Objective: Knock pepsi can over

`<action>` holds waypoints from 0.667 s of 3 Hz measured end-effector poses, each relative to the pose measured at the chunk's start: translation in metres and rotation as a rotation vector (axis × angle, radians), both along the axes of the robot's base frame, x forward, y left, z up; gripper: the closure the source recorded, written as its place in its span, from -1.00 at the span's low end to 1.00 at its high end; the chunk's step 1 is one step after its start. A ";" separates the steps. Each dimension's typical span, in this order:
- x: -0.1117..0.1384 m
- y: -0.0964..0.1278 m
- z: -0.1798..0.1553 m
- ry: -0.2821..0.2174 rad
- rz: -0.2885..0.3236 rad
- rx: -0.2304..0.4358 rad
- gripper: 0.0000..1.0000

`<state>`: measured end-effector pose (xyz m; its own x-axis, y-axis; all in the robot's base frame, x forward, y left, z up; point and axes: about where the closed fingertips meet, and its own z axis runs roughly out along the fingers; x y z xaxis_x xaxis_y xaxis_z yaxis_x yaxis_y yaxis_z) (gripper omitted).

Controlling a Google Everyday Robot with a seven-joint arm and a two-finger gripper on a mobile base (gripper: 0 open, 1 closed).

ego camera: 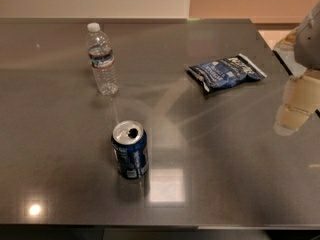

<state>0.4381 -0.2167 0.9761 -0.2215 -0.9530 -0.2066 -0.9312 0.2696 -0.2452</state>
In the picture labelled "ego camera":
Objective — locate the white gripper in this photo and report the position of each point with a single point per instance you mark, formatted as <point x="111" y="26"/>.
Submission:
<point x="308" y="45"/>

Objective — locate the blue chip bag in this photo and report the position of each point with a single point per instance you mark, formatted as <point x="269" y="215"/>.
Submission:
<point x="226" y="73"/>

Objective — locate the clear plastic water bottle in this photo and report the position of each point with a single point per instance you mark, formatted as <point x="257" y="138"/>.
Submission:
<point x="101" y="59"/>

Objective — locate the blue pepsi can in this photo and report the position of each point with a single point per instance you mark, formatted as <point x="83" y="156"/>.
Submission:
<point x="129" y="142"/>

